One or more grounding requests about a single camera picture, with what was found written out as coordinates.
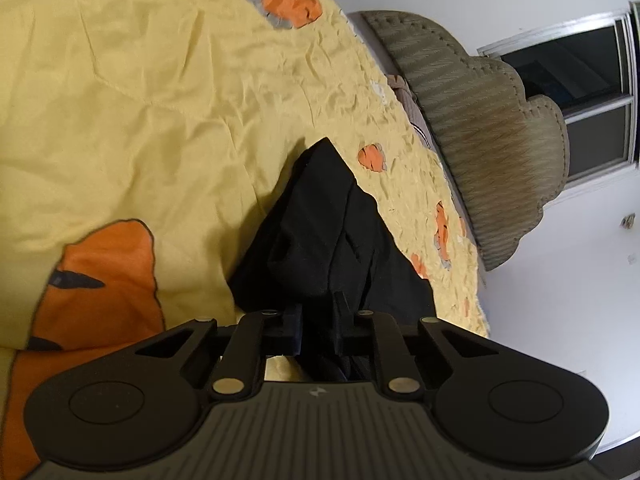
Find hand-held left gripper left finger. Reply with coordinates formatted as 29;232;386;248
135;309;304;402

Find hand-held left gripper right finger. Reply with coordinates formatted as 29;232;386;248
333;290;497;402

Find black pants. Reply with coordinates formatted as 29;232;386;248
227;136;437;382

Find pinkish brown pillow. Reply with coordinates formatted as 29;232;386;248
385;73;432;150

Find olive upholstered headboard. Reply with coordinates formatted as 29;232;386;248
361;10;571;272

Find yellow carrot print blanket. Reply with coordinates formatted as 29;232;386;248
0;0;492;480

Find aluminium frame window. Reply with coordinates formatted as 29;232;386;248
477;2;640;187

